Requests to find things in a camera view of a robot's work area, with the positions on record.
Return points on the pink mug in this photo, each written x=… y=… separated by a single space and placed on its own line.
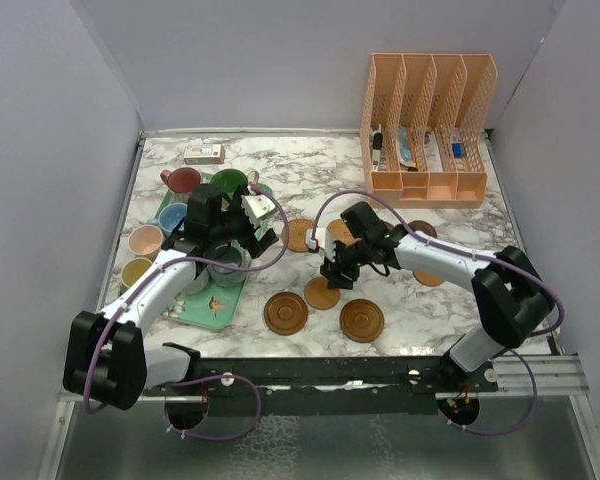
x=146 y=241

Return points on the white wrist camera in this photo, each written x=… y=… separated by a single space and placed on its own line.
x=320 y=240
x=258 y=208

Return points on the green floral mug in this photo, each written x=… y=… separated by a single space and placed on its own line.
x=229 y=180

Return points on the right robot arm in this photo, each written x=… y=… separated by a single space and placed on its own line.
x=511 y=298

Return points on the woven rattan coaster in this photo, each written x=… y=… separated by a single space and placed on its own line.
x=339 y=231
x=297 y=235

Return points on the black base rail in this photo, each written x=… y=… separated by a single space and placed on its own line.
x=323 y=385

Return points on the black grey marker pen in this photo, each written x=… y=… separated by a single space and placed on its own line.
x=376 y=149

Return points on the blue mug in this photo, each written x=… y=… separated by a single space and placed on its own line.
x=169 y=218

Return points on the red floral mug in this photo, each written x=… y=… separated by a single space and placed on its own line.
x=181 y=180

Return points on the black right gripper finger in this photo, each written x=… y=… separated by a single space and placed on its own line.
x=347 y=279
x=333 y=276

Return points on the peach plastic file organizer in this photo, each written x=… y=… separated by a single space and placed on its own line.
x=449 y=94

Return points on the light brown wooden coaster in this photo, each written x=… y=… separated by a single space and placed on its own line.
x=428 y=279

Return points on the small white red box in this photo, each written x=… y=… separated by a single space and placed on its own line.
x=204 y=154

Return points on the yellow mug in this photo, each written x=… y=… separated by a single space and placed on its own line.
x=132 y=271

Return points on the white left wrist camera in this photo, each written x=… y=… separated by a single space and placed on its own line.
x=258 y=208

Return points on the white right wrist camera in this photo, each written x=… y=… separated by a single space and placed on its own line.
x=320 y=240

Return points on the brown ringed wooden coaster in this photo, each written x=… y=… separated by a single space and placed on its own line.
x=285 y=313

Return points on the green serving tray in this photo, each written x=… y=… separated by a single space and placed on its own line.
x=204 y=303

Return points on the white printed packet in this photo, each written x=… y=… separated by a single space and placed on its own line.
x=433 y=157

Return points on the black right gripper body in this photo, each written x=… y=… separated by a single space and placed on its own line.
x=349 y=256

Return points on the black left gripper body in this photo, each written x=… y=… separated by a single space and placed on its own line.
x=236 y=224

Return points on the white blue packet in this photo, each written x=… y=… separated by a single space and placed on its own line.
x=405 y=156

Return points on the grey mug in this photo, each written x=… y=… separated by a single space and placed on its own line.
x=224 y=274

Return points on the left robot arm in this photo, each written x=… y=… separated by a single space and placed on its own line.
x=107 y=362

